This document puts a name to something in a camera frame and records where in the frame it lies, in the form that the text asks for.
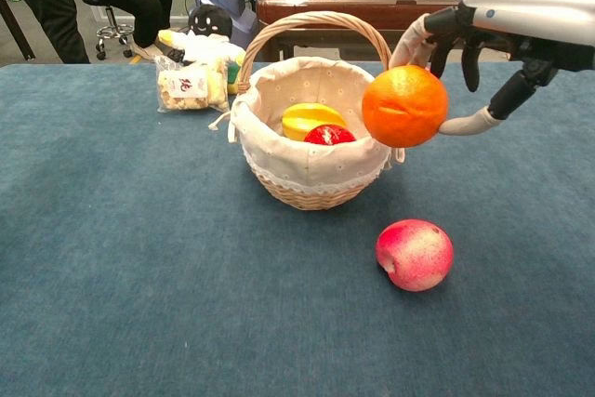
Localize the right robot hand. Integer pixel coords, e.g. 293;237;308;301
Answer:
389;0;595;137

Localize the orange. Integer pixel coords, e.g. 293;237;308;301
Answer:
361;64;450;149

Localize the wicker basket with cloth liner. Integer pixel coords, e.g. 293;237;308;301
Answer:
207;10;406;211

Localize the small red toy fruit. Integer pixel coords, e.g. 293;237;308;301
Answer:
303;124;357;145

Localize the yellow toy fruit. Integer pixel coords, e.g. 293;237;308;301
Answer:
281;102;348;141

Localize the standing person in black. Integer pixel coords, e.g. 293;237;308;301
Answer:
0;0;90;65

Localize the black chrome rolling stool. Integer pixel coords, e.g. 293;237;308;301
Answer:
81;0;137;61

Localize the brown mahjong table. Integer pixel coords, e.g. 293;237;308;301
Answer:
256;0;560;63

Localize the black faced plush toy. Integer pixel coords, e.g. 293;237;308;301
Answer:
157;4;247;96

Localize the clear snack bag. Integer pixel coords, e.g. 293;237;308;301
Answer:
154;55;232;114

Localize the pink toy peach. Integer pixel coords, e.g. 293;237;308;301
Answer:
374;218;455;293

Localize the blue tablecloth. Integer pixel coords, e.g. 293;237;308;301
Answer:
0;61;595;397

